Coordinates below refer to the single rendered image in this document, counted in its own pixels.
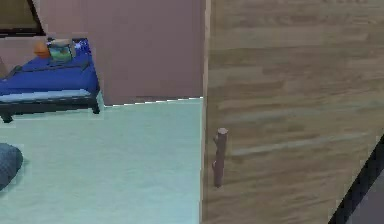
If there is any wooden room door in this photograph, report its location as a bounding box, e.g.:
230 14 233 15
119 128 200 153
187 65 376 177
199 0 384 224

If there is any green and tan box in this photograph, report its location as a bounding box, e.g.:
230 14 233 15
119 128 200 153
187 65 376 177
47 38 77 62

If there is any orange ball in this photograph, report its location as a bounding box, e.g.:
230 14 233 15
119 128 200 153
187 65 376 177
33 40 52 60

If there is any dark grey round cushion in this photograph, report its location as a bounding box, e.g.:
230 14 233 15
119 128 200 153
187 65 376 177
0 143 24 192

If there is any brown door handle bar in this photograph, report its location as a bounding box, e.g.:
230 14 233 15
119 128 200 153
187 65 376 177
211 127 229 189

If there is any blue bed with dark frame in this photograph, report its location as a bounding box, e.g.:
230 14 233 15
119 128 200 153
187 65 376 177
0 37 102 124

